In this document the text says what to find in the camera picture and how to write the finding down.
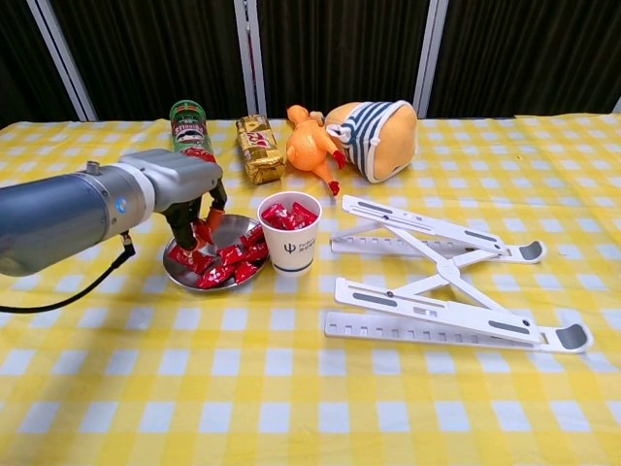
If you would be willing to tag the plush toy with striped shirt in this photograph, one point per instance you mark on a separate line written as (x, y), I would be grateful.
(393, 141)

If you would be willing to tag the round metal plate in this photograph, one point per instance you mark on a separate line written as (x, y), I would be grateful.
(233, 225)

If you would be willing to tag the yellow white checked tablecloth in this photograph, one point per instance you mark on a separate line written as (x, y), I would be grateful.
(291, 388)

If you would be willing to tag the gold snack package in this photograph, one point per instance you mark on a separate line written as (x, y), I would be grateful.
(259, 150)

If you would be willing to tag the green Pringles can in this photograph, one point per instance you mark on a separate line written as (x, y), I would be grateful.
(186, 131)

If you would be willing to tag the white paper cup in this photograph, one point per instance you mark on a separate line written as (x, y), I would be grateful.
(291, 252)

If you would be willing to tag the white folding laptop stand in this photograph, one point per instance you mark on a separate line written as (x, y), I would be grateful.
(446, 267)

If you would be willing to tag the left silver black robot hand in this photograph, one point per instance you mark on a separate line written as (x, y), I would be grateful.
(184, 177)

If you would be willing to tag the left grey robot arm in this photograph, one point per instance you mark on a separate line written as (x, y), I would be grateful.
(48, 218)

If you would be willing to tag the red candy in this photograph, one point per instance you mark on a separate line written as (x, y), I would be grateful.
(303, 213)
(252, 238)
(245, 272)
(230, 253)
(213, 276)
(201, 233)
(274, 213)

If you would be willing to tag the silver frame post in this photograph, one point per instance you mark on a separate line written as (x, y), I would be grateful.
(63, 58)
(431, 58)
(250, 58)
(617, 108)

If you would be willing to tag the orange rubber chicken toy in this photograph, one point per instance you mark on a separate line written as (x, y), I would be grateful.
(308, 145)

